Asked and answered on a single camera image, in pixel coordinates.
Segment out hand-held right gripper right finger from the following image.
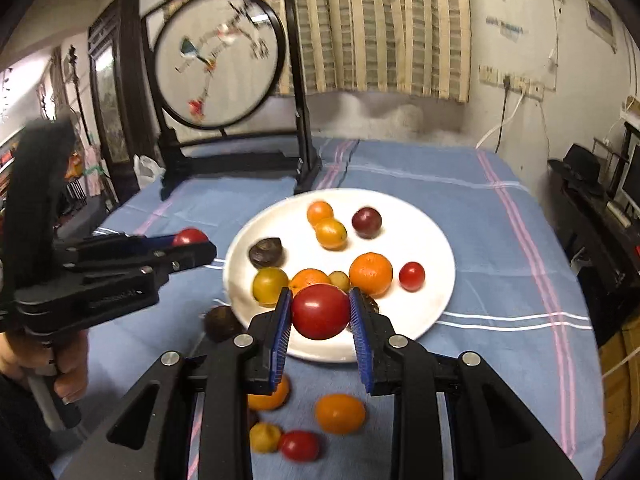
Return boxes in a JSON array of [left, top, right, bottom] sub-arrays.
[[348, 287, 583, 480]]

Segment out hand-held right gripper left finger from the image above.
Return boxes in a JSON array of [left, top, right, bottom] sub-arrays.
[[60, 287, 294, 480]]

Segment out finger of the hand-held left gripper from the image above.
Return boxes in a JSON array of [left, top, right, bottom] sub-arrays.
[[52, 232, 176, 263], [75, 242, 218, 286]]

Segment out red tomato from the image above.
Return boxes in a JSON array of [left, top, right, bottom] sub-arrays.
[[278, 430, 321, 462], [171, 228, 210, 247], [291, 283, 351, 341], [398, 261, 426, 292]]

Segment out dark brown water chestnut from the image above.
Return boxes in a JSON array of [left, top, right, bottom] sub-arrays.
[[345, 295, 379, 333], [248, 237, 286, 270]]

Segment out yellow lemon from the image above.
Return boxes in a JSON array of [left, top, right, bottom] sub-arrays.
[[252, 267, 291, 307]]

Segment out orange mandarin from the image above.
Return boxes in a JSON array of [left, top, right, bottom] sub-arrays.
[[289, 268, 332, 296], [247, 372, 291, 412], [348, 252, 394, 297], [315, 393, 367, 436]]

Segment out amber oval citrus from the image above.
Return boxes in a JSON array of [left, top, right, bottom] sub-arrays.
[[314, 217, 348, 251]]

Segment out small dark red plum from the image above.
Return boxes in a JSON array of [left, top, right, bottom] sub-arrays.
[[351, 207, 383, 239]]

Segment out white oval plate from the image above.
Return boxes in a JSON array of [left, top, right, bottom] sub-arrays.
[[222, 188, 457, 365]]

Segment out small orange kumquat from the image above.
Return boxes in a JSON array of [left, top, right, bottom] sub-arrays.
[[306, 200, 335, 227]]

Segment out person's left hand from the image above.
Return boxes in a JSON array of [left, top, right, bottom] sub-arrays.
[[0, 330, 90, 403]]

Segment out large dark red plum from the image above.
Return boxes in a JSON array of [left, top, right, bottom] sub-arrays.
[[204, 305, 246, 343]]

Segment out white plastic bag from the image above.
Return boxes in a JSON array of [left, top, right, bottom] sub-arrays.
[[133, 155, 167, 190]]

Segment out yellow tomato on cloth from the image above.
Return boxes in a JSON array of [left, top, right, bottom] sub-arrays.
[[249, 422, 283, 454]]

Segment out dark wooden framed painting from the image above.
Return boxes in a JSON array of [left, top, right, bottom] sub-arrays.
[[87, 0, 151, 201]]

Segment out blue plaid tablecloth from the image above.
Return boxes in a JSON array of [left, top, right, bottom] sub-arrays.
[[50, 135, 606, 480]]

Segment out round embroidered table screen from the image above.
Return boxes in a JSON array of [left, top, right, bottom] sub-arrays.
[[141, 0, 323, 201]]

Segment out black desk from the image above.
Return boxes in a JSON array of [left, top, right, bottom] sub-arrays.
[[547, 125, 640, 346]]

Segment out cardboard boxes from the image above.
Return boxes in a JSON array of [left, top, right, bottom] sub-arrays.
[[597, 330, 640, 411]]

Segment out black hat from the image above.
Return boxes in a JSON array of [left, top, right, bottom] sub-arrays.
[[548, 144, 606, 196]]

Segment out striped beige curtain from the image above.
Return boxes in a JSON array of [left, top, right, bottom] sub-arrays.
[[165, 0, 473, 103]]

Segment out computer monitor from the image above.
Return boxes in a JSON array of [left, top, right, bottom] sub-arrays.
[[615, 132, 640, 211]]

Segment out white power cable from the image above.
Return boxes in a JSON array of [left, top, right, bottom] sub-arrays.
[[475, 85, 526, 151]]

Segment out white wall power sockets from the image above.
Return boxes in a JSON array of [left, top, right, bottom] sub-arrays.
[[479, 64, 545, 96]]

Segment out paper wall note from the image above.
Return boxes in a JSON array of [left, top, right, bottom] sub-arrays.
[[485, 16, 526, 38]]

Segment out framed wall sign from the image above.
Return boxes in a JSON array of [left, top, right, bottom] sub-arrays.
[[582, 0, 617, 53]]

